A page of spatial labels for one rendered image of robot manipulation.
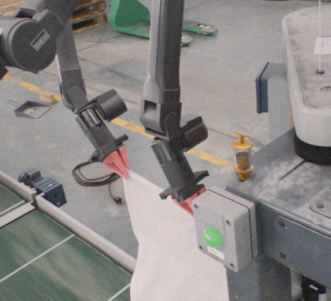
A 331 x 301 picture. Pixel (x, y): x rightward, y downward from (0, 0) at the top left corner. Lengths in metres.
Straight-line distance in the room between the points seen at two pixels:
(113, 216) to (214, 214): 2.32
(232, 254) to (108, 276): 1.37
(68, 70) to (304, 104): 0.72
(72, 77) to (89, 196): 1.96
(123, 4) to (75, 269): 4.61
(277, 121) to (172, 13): 0.34
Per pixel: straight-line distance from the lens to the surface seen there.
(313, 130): 0.75
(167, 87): 1.02
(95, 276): 2.08
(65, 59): 1.33
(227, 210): 0.69
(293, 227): 0.69
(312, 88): 0.81
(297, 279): 1.01
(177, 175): 1.07
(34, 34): 0.83
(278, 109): 1.14
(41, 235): 2.36
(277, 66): 1.21
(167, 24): 1.01
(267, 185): 0.73
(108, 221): 2.97
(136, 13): 6.45
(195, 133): 1.10
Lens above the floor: 1.75
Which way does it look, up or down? 28 degrees down
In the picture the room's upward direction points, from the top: 8 degrees counter-clockwise
